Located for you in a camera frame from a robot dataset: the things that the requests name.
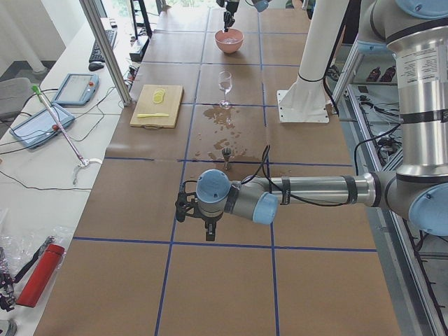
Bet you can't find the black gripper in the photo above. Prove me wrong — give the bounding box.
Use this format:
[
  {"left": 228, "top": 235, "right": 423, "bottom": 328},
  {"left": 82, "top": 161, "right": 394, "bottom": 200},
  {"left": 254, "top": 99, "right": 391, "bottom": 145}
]
[
  {"left": 201, "top": 212, "right": 223, "bottom": 242},
  {"left": 223, "top": 0, "right": 239, "bottom": 32}
]

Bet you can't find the steel cocktail jigger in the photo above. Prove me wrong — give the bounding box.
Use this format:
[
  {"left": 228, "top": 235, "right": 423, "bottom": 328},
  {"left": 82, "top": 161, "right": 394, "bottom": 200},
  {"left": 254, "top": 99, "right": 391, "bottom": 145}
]
[{"left": 221, "top": 147, "right": 232, "bottom": 171}]

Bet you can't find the pile of clear ice cubes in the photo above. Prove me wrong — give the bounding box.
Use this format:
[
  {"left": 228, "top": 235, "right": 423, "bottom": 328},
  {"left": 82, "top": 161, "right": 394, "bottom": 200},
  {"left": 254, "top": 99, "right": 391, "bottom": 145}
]
[{"left": 221, "top": 37, "right": 239, "bottom": 45}]

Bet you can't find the clear wine glass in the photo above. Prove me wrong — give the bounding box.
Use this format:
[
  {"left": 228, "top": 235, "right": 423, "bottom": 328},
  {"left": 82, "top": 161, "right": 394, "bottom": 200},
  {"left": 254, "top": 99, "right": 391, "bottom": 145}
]
[{"left": 218, "top": 71, "right": 232, "bottom": 109}]

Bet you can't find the pink bowl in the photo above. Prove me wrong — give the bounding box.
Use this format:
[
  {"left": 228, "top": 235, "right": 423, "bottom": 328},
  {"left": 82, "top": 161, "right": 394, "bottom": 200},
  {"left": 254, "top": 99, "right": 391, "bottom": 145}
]
[{"left": 214, "top": 28, "right": 244, "bottom": 54}]

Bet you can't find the bamboo cutting board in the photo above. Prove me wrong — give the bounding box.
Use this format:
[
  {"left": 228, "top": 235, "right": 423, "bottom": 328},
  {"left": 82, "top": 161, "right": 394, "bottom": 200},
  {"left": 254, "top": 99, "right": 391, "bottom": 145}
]
[{"left": 129, "top": 85, "right": 183, "bottom": 128}]

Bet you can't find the yellow plastic knife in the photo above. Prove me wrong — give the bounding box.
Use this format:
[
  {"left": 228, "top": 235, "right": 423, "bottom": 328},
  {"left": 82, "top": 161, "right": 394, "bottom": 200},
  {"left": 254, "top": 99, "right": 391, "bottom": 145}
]
[{"left": 137, "top": 113, "right": 170, "bottom": 119}]

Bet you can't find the black keyboard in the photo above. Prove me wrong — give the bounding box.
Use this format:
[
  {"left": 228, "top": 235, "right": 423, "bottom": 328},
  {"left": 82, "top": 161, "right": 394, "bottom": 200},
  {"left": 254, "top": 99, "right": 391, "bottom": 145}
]
[{"left": 88, "top": 29, "right": 118, "bottom": 64}]

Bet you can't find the metal grabber stick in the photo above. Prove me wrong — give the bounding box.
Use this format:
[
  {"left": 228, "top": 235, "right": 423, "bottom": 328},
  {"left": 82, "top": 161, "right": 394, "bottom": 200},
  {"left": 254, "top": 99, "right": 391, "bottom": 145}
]
[{"left": 31, "top": 85, "right": 102, "bottom": 185}]

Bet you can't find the black computer mouse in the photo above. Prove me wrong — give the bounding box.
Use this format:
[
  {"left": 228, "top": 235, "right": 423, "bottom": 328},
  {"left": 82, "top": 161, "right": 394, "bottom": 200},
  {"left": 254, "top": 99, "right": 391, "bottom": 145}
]
[{"left": 88, "top": 62, "right": 104, "bottom": 71}]

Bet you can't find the far blue teach pendant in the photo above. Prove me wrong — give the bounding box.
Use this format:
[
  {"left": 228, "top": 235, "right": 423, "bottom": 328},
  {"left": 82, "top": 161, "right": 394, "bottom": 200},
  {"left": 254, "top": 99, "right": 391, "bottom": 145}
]
[{"left": 52, "top": 73, "right": 99, "bottom": 106}]

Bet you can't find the blue teach pendant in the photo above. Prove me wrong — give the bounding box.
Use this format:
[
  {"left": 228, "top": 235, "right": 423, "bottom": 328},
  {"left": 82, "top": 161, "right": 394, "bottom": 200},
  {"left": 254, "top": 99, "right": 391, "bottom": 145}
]
[
  {"left": 52, "top": 73, "right": 99, "bottom": 106},
  {"left": 9, "top": 104, "right": 75, "bottom": 149}
]

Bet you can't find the red cylinder bottle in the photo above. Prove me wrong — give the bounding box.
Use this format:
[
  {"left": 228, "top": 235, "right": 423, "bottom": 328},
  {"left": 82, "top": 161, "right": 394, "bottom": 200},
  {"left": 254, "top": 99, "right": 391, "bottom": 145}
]
[{"left": 16, "top": 244, "right": 65, "bottom": 308}]

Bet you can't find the near blue teach pendant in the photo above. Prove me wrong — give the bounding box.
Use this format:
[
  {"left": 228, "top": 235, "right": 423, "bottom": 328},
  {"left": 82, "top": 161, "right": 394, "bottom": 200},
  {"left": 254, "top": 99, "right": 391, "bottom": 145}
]
[{"left": 9, "top": 104, "right": 75, "bottom": 149}]

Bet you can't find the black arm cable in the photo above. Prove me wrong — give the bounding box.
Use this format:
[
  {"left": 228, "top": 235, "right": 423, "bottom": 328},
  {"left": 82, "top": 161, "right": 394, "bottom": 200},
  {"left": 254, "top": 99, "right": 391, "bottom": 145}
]
[{"left": 241, "top": 134, "right": 403, "bottom": 206}]

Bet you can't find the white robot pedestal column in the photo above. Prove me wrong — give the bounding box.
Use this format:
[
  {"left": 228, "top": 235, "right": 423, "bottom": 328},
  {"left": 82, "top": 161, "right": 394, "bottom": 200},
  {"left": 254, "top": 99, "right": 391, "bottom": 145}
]
[{"left": 297, "top": 1, "right": 349, "bottom": 93}]

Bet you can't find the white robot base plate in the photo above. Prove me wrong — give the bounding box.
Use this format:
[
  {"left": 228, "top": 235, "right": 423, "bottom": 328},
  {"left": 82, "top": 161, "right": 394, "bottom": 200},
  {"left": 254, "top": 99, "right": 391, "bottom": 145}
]
[{"left": 276, "top": 88, "right": 329, "bottom": 123}]

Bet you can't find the aluminium frame post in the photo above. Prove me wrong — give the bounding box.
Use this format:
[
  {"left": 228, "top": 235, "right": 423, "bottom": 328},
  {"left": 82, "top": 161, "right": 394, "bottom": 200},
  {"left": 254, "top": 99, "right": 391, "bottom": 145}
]
[{"left": 79, "top": 0, "right": 132, "bottom": 106}]

